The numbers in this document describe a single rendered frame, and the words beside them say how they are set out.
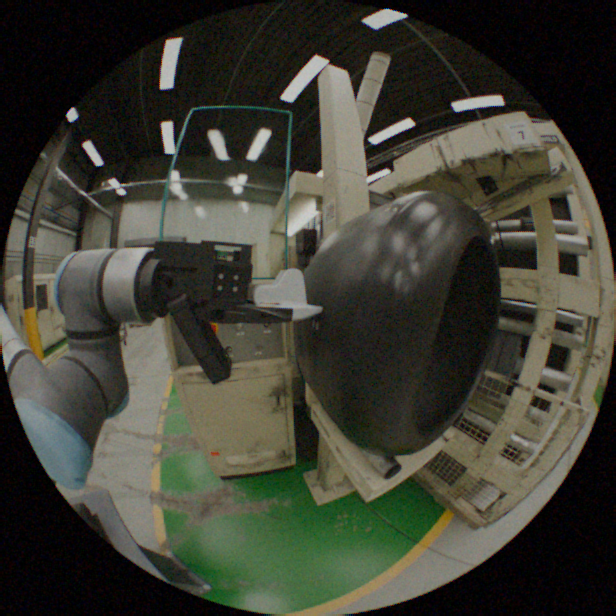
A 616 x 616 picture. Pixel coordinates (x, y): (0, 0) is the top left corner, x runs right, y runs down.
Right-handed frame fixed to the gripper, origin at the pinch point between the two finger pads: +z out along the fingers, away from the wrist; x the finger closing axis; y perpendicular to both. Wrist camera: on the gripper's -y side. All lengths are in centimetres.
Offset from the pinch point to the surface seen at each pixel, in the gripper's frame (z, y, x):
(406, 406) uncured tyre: 8.6, -8.6, -11.5
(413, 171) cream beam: 40, 51, 16
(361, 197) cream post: 25, 37, 27
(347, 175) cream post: 19, 43, 27
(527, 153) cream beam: 42, 46, -27
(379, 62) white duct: 33, 151, 15
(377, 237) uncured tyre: 4.4, 10.1, -6.1
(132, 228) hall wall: -611, 218, 829
